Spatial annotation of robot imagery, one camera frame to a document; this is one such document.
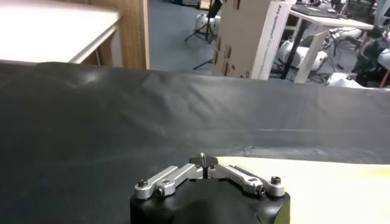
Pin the wooden partition screen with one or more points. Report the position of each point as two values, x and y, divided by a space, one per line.
131 30

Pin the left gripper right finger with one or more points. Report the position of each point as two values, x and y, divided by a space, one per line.
243 179

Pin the grey closed laptop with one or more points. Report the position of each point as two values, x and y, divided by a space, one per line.
314 10

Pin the white standing desk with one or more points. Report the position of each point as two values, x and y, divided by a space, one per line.
323 24

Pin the black table cover sheet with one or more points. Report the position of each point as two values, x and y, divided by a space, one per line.
122 121

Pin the white rectangular table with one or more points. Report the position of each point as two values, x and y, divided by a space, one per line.
45 30

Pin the black monitor tripod stand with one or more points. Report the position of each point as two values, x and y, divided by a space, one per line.
208 30

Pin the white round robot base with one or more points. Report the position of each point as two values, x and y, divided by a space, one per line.
300 54

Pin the tall white cardboard box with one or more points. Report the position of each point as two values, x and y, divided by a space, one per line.
243 39

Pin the white humanoid robot black chest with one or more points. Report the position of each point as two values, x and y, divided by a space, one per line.
373 61

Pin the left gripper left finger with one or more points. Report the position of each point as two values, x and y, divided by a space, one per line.
170 181

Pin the yellow-green printed T-shirt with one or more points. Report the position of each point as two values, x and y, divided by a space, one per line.
320 194

